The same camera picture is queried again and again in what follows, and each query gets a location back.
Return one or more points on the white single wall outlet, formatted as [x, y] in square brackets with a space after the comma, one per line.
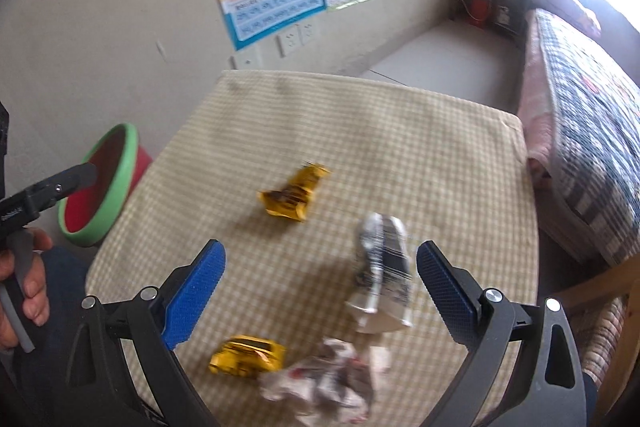
[249, 57]

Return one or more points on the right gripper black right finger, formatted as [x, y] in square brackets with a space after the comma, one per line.
[454, 292]

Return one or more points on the pink pillow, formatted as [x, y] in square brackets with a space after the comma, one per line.
[575, 13]

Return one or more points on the red bin with green rim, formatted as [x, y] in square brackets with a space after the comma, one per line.
[86, 217]

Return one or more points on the black white snack wrapper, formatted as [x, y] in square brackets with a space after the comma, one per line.
[381, 299]

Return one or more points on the white double wall socket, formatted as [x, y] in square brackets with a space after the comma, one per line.
[294, 37]

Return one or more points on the person's left hand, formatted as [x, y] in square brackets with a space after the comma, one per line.
[36, 306]

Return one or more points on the bed with plaid quilt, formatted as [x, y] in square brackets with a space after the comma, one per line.
[580, 117]

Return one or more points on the wooden chair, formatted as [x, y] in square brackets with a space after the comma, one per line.
[604, 317]

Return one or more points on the pink white wrapper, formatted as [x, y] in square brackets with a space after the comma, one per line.
[337, 383]

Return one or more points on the yellow black candy wrapper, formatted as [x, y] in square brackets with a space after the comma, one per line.
[292, 200]

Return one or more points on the small red bucket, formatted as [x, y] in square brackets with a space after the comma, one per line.
[479, 12]

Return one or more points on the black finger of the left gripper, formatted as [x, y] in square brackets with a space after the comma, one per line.
[46, 193]

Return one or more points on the small yellow wrapper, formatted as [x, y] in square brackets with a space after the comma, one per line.
[247, 357]

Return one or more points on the checkered beige table cushion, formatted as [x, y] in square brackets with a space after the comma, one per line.
[452, 171]

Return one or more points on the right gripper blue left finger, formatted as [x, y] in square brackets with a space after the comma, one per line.
[188, 290]

